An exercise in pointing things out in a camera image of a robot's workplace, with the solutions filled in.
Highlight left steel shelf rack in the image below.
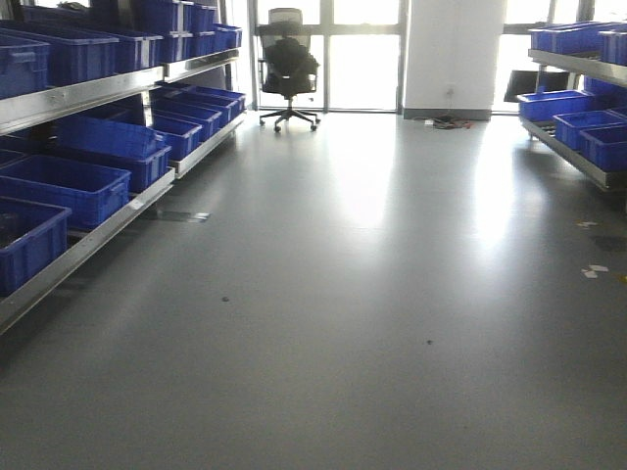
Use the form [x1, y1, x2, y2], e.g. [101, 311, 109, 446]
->
[0, 0, 247, 336]

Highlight steel shelf rack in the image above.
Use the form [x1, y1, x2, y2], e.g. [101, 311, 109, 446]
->
[517, 21, 626, 191]
[0, 0, 247, 336]

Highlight right steel shelf rack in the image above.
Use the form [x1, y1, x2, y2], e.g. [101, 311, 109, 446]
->
[517, 21, 626, 191]

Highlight black office chair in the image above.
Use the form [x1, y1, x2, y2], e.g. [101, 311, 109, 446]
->
[258, 7, 320, 132]

